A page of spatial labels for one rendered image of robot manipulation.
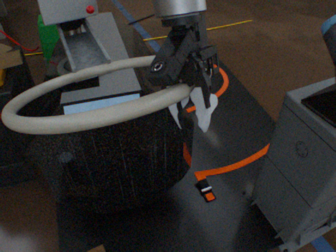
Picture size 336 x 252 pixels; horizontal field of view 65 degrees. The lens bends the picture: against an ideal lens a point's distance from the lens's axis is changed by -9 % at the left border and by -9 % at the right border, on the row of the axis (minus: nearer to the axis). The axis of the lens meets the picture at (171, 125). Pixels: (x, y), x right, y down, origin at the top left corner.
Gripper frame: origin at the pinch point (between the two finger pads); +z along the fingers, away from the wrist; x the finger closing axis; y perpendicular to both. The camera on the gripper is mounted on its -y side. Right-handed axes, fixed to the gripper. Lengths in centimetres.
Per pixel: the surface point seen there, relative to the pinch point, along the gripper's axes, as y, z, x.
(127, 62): 19.8, -7.7, 34.3
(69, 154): 15, 32, 80
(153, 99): -7.8, -8.1, 0.6
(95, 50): 24, -11, 54
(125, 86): 42, 9, 62
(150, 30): 253, 5, 227
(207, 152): 114, 83, 71
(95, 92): 32, 8, 71
